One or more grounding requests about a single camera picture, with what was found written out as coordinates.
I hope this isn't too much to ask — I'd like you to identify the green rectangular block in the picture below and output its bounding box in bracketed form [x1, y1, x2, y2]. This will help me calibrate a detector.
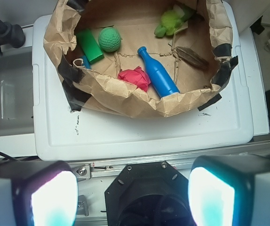
[76, 29, 104, 65]

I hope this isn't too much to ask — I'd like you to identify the small blue block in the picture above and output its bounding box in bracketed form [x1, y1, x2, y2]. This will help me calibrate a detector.
[81, 55, 91, 69]

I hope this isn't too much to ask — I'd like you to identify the aluminium frame rail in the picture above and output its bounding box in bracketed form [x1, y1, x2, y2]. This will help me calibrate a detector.
[69, 140, 270, 181]

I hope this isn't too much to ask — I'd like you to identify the white plastic lid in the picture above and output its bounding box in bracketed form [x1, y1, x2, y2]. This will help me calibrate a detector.
[32, 1, 254, 162]

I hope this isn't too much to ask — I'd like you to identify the black faucet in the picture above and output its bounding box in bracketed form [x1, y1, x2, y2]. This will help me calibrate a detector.
[0, 20, 26, 56]

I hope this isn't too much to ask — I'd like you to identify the green dimpled ball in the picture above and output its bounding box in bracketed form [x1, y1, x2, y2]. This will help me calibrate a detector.
[98, 27, 121, 52]

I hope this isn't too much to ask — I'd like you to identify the brown paper bag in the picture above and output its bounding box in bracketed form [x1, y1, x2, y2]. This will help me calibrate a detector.
[44, 0, 238, 118]

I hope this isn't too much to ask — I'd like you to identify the blue plastic bottle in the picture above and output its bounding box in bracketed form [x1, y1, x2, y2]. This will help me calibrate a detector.
[137, 47, 180, 98]

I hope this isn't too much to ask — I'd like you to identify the grey sink basin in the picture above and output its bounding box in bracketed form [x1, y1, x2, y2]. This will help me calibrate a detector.
[0, 47, 34, 136]

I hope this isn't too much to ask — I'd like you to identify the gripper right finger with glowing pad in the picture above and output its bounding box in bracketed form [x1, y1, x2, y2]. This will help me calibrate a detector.
[188, 154, 270, 226]

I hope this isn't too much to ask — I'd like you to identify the lime green plush toy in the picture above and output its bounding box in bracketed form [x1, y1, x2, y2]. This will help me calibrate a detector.
[154, 3, 196, 38]

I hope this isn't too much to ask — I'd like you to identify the black octagonal mount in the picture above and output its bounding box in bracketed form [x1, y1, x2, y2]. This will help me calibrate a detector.
[104, 161, 195, 226]

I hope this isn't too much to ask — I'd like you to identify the crumpled red paper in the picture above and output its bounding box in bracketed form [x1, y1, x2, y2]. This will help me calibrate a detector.
[118, 66, 151, 92]

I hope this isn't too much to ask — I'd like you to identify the black cable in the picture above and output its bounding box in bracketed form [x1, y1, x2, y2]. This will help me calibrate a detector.
[0, 149, 20, 162]

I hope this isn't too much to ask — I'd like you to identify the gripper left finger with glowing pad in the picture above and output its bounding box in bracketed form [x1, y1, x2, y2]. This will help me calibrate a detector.
[0, 161, 78, 226]

